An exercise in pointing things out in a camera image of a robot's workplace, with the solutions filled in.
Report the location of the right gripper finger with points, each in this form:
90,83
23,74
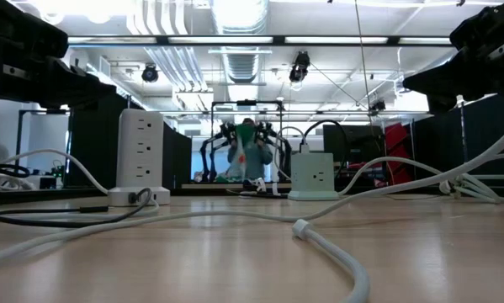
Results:
441,84

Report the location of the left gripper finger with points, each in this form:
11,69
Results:
79,90

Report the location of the white tower power strip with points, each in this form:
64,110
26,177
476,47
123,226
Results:
140,155

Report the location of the white cube power strip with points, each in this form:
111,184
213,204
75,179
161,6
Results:
312,177

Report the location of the black background robot arm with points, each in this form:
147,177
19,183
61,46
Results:
277,143
211,147

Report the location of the black curtain partition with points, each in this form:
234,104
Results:
441,143
91,147

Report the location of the small black hanging device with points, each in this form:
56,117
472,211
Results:
378,106

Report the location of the black ceiling spotlight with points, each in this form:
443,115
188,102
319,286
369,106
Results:
150,74

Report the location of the red storage bins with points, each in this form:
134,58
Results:
396,155

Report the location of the black computer monitor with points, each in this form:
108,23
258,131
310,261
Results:
361,143

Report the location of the wooden station table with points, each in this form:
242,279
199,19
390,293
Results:
201,185

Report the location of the long linear ceiling light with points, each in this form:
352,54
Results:
226,40

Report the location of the green and white bag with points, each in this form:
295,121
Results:
244,134

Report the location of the black shelf frame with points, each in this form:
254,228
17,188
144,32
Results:
37,111

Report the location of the black aluminium table frame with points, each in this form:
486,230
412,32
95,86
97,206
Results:
45,194

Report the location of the black hanging ceiling camera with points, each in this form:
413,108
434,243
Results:
300,67

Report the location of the silver ventilation duct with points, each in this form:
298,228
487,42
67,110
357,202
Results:
243,59

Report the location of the black robot station frame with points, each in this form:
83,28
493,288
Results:
246,102

